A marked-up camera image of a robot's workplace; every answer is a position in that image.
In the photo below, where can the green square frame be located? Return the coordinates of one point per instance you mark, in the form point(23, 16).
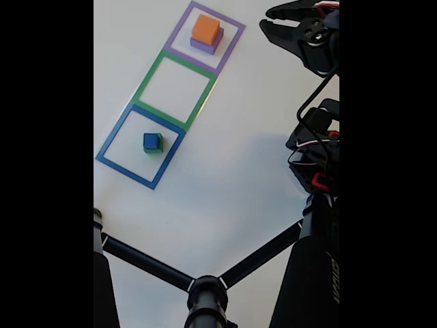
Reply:
point(145, 77)

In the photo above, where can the purple flat block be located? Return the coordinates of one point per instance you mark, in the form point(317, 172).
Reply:
point(201, 46)

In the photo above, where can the black camera tripod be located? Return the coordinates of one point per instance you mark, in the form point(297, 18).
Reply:
point(205, 290)

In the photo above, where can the black red table clamp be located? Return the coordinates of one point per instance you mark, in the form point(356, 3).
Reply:
point(320, 181)

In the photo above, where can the blue square frame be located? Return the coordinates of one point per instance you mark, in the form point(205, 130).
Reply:
point(136, 174)

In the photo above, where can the small blue cube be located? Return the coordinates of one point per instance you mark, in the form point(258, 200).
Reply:
point(151, 140)

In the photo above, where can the purple square frame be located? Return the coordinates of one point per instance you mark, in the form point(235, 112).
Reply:
point(232, 37)

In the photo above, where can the orange block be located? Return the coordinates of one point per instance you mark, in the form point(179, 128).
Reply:
point(205, 27)

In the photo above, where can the green block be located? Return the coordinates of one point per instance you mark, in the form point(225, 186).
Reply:
point(153, 151)

